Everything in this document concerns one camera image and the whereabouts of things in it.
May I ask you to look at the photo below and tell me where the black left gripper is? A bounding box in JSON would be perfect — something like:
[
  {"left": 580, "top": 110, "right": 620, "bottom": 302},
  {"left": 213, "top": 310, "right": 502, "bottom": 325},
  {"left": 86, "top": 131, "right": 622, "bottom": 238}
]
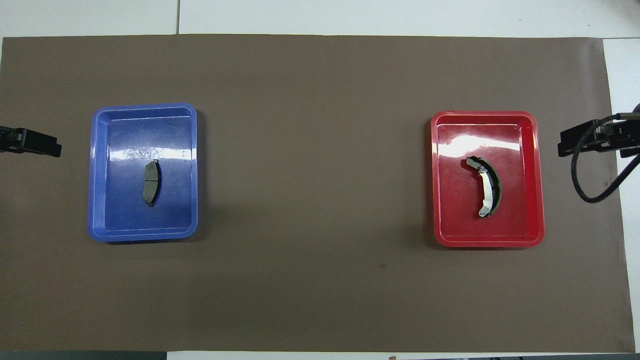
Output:
[{"left": 0, "top": 126, "right": 63, "bottom": 158}]

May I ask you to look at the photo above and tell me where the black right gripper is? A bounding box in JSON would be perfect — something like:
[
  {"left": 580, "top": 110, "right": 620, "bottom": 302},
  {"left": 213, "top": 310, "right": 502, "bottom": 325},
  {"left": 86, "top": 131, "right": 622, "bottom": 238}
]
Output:
[{"left": 557, "top": 112, "right": 640, "bottom": 160}]

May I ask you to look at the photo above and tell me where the curved silver brake shoe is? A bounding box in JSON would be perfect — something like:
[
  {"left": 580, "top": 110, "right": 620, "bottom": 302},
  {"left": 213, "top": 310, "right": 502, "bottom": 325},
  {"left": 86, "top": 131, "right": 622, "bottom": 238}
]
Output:
[{"left": 465, "top": 155, "right": 503, "bottom": 218}]

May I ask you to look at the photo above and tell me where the dark grey brake pad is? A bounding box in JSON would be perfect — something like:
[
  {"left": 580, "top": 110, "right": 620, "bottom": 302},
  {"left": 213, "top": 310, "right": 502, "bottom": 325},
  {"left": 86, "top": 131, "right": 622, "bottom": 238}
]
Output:
[{"left": 143, "top": 159, "right": 162, "bottom": 207}]

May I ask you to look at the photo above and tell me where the red plastic tray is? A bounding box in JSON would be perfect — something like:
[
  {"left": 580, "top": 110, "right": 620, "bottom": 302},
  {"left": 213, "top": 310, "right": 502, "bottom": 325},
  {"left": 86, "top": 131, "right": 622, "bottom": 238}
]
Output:
[{"left": 430, "top": 110, "right": 546, "bottom": 249}]

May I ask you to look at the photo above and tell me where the blue plastic tray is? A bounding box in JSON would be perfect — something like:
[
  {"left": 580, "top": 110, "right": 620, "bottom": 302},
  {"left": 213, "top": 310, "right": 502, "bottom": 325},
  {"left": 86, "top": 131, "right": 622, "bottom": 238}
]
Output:
[{"left": 87, "top": 102, "right": 199, "bottom": 244}]

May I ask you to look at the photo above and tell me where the brown table mat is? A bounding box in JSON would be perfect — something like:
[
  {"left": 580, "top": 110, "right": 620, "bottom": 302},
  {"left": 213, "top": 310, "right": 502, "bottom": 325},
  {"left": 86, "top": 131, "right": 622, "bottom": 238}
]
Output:
[{"left": 0, "top": 33, "right": 637, "bottom": 354}]

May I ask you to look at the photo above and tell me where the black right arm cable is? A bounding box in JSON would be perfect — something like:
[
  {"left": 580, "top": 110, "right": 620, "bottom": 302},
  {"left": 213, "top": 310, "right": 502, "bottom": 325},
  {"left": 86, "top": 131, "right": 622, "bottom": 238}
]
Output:
[{"left": 571, "top": 113, "right": 640, "bottom": 204}]

